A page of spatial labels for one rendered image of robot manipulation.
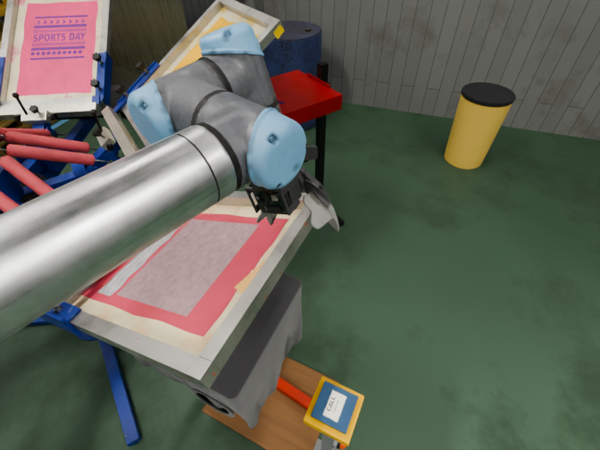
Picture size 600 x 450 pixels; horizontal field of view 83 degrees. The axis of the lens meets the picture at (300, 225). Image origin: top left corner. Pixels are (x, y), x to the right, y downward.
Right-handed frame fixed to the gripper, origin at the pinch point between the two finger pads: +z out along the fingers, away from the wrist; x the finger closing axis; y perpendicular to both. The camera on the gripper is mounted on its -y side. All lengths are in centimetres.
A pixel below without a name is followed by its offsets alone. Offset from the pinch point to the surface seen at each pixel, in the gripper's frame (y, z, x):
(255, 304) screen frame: 10.4, 15.2, -12.1
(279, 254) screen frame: -3.3, 13.7, -13.3
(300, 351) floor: -36, 136, -64
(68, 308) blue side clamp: 27, 14, -64
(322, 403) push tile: 13, 53, -5
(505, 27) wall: -364, 61, 20
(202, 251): -3.5, 17.7, -42.7
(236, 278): 3.4, 17.4, -24.2
